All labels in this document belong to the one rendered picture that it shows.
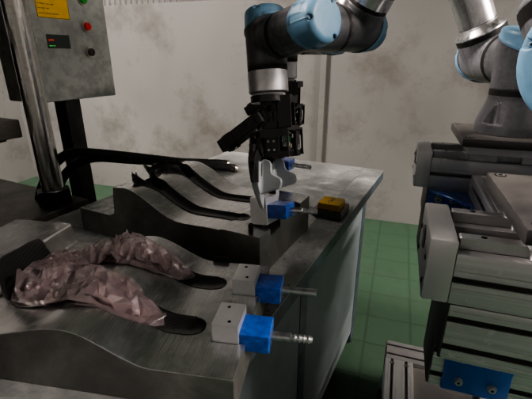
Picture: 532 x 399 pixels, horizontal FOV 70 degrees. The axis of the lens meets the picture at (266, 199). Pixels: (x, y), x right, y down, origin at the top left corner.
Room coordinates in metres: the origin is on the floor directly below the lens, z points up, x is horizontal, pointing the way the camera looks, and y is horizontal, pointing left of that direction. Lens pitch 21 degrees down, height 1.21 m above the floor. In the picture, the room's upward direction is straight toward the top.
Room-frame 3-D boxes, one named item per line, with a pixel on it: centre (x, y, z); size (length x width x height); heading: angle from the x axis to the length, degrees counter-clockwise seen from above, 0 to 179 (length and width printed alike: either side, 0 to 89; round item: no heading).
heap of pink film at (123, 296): (0.51, 0.26, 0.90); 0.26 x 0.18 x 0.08; 80
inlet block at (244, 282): (0.52, -0.02, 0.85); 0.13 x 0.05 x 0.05; 80
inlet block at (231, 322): (0.41, 0.00, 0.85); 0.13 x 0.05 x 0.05; 80
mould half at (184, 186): (0.86, 0.18, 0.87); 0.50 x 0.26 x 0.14; 63
